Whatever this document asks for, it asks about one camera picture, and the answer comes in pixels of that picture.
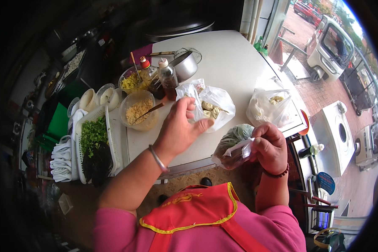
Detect green plastic bin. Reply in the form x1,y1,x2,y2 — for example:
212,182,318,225
35,101,70,152

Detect brown bead bracelet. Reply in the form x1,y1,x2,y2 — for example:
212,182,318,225
262,163,290,179

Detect white basket of herbs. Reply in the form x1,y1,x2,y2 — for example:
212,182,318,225
75,105,122,185

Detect white washing machine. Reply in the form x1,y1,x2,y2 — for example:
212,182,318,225
321,100,356,177

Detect dark bottle with white cap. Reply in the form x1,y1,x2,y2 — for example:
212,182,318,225
298,143,325,159

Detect metal pot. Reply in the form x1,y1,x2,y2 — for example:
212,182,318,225
169,51,198,83

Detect red car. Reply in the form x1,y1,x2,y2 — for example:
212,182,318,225
293,1,322,28

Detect tray of dumplings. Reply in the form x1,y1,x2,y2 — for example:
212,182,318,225
60,49,87,82

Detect white cap sauce bottle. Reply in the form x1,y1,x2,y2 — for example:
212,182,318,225
157,58,179,101

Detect person's left hand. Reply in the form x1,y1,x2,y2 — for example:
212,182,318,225
154,97,215,164

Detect person's right hand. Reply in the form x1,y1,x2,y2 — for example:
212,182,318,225
250,122,289,176

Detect white delivery vehicle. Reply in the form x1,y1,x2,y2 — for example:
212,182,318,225
305,15,355,83

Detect wooden handle spoon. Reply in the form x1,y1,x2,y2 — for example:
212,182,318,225
130,52,143,83

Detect wire strainer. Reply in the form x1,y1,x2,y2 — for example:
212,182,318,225
175,47,203,64

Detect large dark wok lid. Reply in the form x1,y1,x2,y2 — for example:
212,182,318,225
135,11,217,43

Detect open plastic bag of dumplings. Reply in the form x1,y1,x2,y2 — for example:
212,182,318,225
176,78,236,133

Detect tied plastic bag of dumplings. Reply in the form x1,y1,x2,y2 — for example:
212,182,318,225
246,76,299,128

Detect tub of cream seasoning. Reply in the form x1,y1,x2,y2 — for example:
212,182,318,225
79,88,97,113

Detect red handle tools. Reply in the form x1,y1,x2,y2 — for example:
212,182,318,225
289,186,340,211

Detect plastic tub of yellow pickles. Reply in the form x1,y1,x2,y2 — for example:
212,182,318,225
118,64,146,95

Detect person's body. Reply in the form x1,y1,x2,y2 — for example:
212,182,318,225
93,182,307,252

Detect metal frame table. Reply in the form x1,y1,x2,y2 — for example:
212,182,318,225
277,26,307,74

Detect clear bag of greens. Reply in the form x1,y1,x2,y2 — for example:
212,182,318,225
212,123,256,171

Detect magenta cloth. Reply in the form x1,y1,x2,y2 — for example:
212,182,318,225
129,44,154,66

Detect red cap sauce bottle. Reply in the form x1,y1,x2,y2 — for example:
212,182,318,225
139,56,165,100

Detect silver bracelet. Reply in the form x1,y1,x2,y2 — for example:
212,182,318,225
148,144,170,173

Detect tub of white seasoning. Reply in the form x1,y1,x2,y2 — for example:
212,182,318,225
95,83,120,112

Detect blue round sign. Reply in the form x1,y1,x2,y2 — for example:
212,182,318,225
316,172,336,196

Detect stack of white plastic spoons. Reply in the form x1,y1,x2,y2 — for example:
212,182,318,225
49,135,73,183

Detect orange bowl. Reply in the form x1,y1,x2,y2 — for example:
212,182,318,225
299,109,311,136

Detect brown handle spoon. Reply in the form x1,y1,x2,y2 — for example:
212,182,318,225
133,102,166,123

